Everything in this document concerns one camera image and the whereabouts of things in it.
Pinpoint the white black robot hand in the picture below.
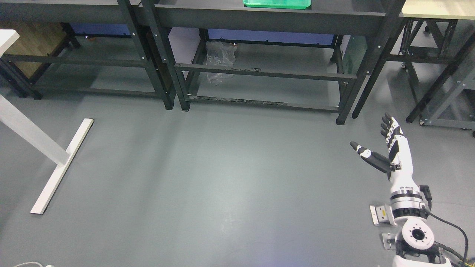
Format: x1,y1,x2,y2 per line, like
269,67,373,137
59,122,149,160
350,113,420,192

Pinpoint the green plastic tray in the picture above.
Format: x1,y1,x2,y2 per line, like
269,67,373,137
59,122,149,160
243,0,312,10

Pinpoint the black metal shelf right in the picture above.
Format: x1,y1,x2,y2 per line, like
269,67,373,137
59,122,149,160
128,0,405,125

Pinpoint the black metal shelf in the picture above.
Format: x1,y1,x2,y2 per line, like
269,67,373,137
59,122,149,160
128,0,405,125
1,0,176,110

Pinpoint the black metal shelf left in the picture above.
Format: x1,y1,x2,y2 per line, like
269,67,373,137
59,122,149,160
1,0,176,110

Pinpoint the wooden top workbench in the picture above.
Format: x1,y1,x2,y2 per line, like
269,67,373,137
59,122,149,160
352,0,475,138

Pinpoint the clear plastic bag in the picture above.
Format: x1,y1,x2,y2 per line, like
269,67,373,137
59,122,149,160
206,41,238,86

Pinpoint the white table leg frame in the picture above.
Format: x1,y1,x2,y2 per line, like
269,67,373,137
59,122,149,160
0,30,94,215

